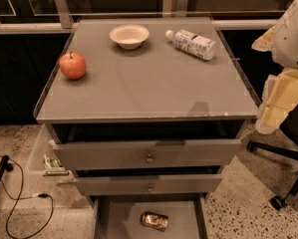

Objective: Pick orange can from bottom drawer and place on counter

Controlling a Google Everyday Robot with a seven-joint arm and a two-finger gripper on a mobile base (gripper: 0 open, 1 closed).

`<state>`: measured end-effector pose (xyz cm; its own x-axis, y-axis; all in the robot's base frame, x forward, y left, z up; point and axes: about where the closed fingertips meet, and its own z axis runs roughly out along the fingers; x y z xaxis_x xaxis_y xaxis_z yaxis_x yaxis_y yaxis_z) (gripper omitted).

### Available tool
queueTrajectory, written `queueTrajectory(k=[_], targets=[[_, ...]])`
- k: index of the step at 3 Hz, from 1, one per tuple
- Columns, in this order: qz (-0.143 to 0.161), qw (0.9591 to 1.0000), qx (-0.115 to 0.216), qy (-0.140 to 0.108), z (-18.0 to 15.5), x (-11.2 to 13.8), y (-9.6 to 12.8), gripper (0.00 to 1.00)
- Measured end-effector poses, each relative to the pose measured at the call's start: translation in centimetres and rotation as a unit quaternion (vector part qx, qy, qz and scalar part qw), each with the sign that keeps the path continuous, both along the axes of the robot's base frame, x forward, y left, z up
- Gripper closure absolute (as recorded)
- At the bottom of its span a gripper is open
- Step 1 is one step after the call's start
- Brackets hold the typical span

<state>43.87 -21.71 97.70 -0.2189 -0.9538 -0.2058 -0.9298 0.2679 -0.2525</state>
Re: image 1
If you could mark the red apple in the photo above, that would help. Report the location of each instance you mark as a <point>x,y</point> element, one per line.
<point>73,66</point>

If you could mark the black office chair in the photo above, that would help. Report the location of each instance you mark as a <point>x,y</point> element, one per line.
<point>290,128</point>

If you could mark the grey bottom drawer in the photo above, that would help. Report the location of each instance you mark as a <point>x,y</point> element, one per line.
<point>119,217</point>

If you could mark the orange soda can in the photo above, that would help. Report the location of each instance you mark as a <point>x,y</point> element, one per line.
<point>153,220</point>

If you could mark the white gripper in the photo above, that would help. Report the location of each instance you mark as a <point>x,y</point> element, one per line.
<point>292,40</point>

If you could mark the clear plastic water bottle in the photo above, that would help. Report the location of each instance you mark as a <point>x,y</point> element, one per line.
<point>192,43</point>

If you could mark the metal window rail frame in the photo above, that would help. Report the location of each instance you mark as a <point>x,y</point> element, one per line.
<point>45,16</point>

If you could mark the grey drawer cabinet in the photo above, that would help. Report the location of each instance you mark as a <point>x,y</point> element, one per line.
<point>154,93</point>

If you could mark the white paper bowl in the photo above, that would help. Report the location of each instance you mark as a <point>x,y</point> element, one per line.
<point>129,37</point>

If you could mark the grey top drawer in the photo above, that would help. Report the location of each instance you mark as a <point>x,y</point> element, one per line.
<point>146,154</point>

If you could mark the clear plastic storage bin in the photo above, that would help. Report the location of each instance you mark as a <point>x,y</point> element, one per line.
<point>43,161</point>

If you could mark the grey middle drawer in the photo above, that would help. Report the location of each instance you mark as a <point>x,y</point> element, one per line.
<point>150,184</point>

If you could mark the grey drawer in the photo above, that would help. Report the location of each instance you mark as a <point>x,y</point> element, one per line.
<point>146,154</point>
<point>150,184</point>
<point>119,217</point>

